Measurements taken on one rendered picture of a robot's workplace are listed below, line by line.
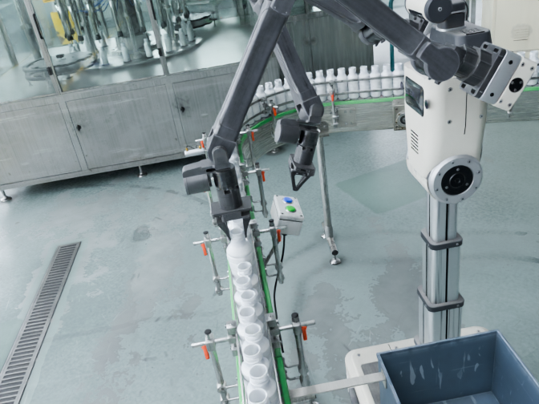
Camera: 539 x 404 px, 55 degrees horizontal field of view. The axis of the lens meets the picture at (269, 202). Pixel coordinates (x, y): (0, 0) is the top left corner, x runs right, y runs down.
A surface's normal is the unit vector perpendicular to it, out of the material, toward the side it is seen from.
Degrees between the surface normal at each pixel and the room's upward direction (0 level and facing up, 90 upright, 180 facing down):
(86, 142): 90
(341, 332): 0
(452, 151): 101
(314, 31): 90
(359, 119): 90
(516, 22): 90
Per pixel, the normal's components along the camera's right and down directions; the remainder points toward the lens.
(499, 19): -0.18, 0.49
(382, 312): -0.14, -0.87
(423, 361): 0.12, 0.46
